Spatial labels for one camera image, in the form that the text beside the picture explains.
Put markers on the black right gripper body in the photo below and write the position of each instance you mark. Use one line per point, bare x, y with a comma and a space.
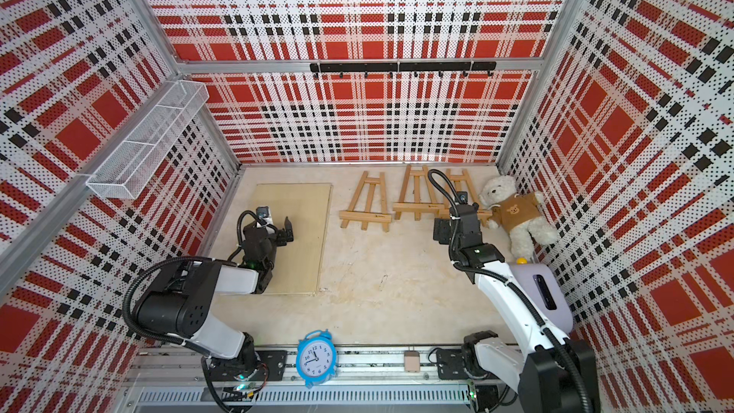
442, 228

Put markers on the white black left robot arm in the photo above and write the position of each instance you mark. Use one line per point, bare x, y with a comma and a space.
171, 301

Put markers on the plywood board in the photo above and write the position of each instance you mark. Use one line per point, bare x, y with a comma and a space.
306, 206

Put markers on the white wire mesh basket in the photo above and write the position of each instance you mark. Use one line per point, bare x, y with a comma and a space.
128, 169

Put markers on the lavender toy toaster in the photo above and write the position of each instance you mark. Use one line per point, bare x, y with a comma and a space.
542, 288

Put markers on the blue alarm clock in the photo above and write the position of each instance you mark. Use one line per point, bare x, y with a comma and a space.
316, 358

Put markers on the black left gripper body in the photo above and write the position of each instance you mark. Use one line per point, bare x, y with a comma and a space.
278, 240

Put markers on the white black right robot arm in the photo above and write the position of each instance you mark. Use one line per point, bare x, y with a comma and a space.
547, 370

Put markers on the small beige box on rail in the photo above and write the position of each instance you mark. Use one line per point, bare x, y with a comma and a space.
412, 361

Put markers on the black hook rail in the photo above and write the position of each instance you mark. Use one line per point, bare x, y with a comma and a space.
462, 67

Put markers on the wooden easel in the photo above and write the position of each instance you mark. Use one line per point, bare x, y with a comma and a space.
368, 206
463, 182
417, 196

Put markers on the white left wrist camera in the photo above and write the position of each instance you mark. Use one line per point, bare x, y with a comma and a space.
263, 215

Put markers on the white teddy bear brown hoodie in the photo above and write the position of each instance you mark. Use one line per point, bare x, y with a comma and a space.
519, 215

